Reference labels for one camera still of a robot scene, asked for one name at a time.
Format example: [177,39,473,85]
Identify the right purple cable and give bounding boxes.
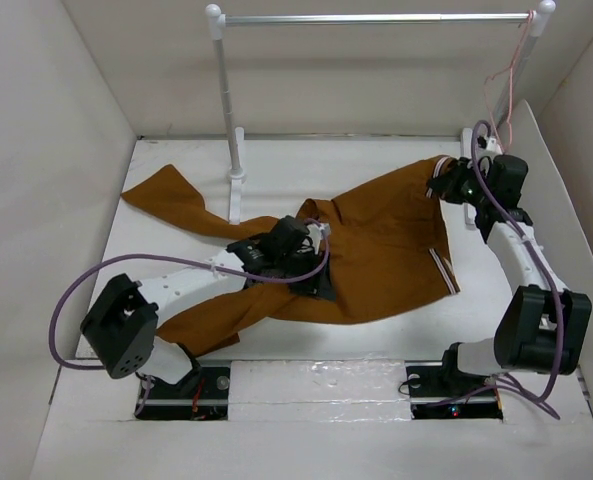
[435,119,572,421]

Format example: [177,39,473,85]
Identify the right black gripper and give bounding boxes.
[430,155,493,208]

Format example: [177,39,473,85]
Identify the pink wire hanger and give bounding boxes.
[483,10,536,151]

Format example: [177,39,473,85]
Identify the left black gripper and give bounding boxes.
[275,247,333,302]

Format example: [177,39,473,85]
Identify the white clothes rack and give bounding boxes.
[204,0,558,230]

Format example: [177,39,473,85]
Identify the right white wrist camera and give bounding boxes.
[476,134,503,158]

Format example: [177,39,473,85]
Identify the purple cable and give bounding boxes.
[49,215,331,419]
[435,119,572,421]

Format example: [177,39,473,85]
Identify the brown trousers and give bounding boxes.
[120,155,461,359]

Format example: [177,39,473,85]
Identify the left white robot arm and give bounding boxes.
[80,216,335,397]

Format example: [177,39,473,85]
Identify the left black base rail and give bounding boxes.
[134,363,231,422]

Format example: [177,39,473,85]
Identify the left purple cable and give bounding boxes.
[49,215,331,419]

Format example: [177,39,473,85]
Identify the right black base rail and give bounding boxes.
[398,363,503,421]

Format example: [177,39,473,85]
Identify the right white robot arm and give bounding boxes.
[428,155,592,394]

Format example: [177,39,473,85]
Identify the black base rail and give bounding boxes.
[134,363,231,422]
[398,363,503,421]

